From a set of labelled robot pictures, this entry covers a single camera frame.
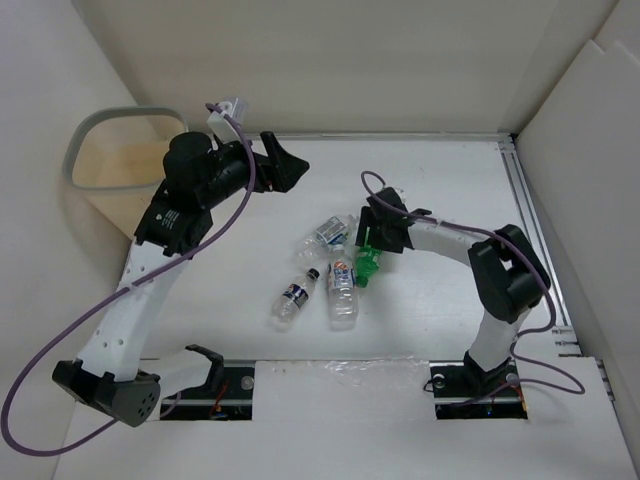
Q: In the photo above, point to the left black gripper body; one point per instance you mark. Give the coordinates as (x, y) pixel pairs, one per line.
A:
(231, 176)

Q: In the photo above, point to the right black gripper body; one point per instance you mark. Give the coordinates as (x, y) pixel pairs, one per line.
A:
(379, 237)

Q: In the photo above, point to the green soda bottle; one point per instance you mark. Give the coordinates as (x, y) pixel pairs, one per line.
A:
(367, 262)

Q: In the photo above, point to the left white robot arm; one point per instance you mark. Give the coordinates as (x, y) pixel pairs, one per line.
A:
(105, 375)

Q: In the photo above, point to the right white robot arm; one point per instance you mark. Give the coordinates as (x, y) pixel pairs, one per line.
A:
(509, 277)

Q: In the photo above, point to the beige bin with grey rim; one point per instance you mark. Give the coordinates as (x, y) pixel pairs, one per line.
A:
(115, 159)

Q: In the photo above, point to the crushed clear water bottle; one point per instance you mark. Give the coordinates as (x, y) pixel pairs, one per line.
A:
(318, 243)

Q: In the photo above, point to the orange blue label clear bottle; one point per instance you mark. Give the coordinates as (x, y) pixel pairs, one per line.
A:
(343, 300)

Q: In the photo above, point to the black cap small bottle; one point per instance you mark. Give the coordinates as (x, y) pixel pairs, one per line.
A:
(293, 299)

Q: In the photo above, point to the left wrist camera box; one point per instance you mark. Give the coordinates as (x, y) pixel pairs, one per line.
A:
(235, 108)

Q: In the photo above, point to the aluminium frame rail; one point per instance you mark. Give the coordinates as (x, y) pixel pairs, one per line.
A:
(420, 305)

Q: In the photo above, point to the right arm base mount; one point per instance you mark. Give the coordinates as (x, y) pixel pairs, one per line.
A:
(459, 394)

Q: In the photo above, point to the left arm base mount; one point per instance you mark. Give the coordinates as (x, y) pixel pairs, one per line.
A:
(232, 401)

